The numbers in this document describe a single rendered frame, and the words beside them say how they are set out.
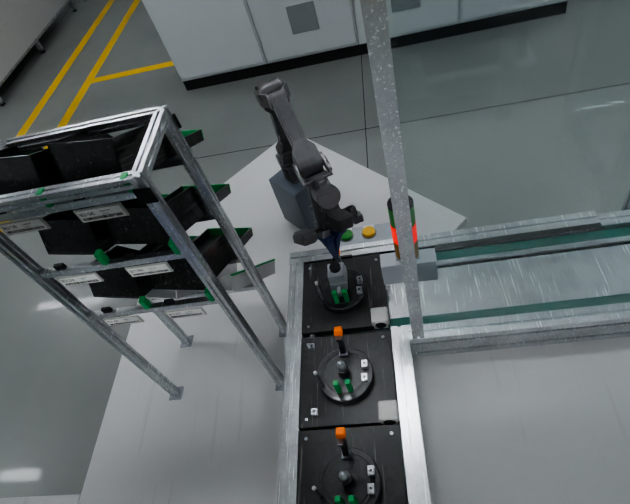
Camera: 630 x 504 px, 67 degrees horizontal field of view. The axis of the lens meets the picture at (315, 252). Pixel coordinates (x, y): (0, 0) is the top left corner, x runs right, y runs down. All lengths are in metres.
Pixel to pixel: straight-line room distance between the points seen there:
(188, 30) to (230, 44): 0.35
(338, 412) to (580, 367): 0.61
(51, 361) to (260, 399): 1.95
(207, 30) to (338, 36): 1.06
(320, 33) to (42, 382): 3.18
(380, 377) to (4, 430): 2.31
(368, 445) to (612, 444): 0.54
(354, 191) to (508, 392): 0.88
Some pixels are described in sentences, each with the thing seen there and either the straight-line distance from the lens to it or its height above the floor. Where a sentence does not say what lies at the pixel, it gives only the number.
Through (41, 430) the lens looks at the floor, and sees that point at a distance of 2.95.
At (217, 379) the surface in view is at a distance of 1.46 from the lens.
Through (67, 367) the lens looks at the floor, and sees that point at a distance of 3.05.
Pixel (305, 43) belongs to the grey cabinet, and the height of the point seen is 0.21.
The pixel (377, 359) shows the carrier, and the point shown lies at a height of 0.97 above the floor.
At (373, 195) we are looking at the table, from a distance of 1.73.
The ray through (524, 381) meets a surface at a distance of 1.33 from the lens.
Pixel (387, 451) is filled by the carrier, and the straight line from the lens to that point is 1.15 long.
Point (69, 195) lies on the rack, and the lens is 0.85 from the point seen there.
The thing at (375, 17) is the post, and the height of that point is 1.79.
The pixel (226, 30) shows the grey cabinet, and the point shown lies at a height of 0.46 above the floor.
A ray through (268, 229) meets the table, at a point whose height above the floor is 0.86.
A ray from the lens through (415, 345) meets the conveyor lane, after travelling 1.28.
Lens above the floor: 2.07
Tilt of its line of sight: 49 degrees down
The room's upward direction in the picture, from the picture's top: 21 degrees counter-clockwise
